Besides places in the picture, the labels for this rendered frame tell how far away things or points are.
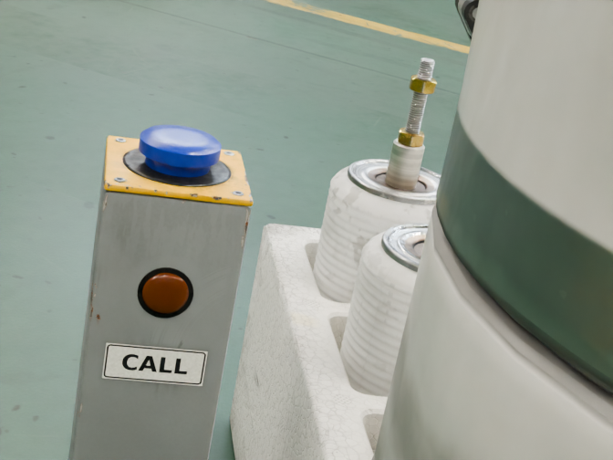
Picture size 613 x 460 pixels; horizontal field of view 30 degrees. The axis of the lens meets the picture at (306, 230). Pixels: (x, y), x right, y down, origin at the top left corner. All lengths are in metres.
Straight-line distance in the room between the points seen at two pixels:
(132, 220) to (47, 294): 0.58
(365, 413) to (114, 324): 0.17
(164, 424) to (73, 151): 0.93
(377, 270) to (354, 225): 0.11
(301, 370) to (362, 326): 0.04
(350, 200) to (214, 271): 0.23
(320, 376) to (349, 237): 0.13
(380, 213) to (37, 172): 0.72
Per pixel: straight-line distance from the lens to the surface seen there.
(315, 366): 0.69
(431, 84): 0.77
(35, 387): 0.97
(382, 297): 0.67
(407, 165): 0.79
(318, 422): 0.64
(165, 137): 0.56
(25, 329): 1.06
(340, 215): 0.78
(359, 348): 0.69
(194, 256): 0.55
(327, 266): 0.80
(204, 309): 0.56
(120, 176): 0.55
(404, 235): 0.70
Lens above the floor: 0.51
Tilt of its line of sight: 22 degrees down
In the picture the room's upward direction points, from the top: 11 degrees clockwise
